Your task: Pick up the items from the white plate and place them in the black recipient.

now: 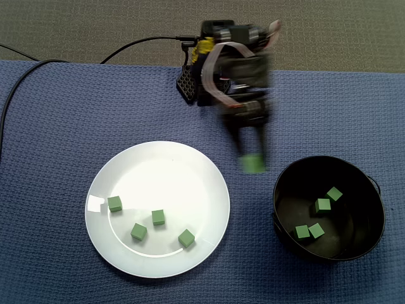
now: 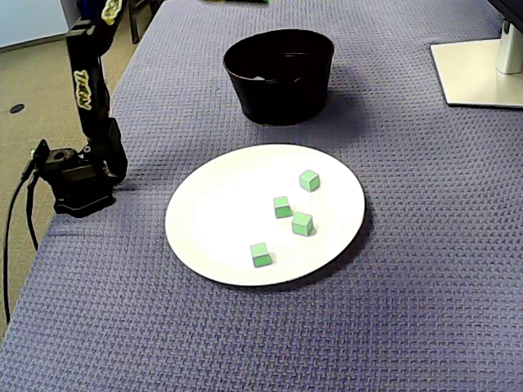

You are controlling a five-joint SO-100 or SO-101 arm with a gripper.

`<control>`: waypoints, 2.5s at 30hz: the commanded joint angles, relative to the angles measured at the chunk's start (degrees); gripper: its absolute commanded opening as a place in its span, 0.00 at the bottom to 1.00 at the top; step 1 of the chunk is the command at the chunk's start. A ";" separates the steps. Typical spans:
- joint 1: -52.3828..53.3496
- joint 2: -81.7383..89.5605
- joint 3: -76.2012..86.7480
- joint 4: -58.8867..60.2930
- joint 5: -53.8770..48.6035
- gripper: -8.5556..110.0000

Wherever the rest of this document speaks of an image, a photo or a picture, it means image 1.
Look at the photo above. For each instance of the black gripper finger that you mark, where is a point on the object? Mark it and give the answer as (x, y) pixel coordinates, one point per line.
(239, 141)
(264, 141)

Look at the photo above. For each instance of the green foam cube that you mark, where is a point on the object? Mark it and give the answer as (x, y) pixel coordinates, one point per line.
(186, 238)
(323, 206)
(138, 231)
(301, 232)
(114, 203)
(316, 230)
(334, 193)
(253, 163)
(158, 217)

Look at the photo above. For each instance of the white round plate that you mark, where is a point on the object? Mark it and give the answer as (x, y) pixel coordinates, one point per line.
(171, 259)

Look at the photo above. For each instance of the black metal pot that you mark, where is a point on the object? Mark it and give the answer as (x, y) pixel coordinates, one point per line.
(354, 221)

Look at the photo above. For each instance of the blue waffle cloth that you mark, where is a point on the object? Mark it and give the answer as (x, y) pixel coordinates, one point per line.
(63, 158)

